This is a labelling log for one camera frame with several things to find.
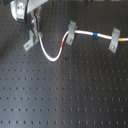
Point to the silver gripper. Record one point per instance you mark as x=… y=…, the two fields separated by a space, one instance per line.
x=33 y=4

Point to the silver camera box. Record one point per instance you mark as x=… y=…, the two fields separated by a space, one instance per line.
x=19 y=9

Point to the grey left cable clip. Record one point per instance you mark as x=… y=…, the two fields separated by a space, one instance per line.
x=34 y=38

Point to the grey cable clip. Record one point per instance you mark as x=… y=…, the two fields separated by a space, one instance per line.
x=34 y=38
x=71 y=29
x=114 y=41

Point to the grey middle cable clip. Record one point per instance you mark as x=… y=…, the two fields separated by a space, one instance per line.
x=71 y=29

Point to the grey right cable clip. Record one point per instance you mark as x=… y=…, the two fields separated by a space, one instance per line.
x=114 y=41

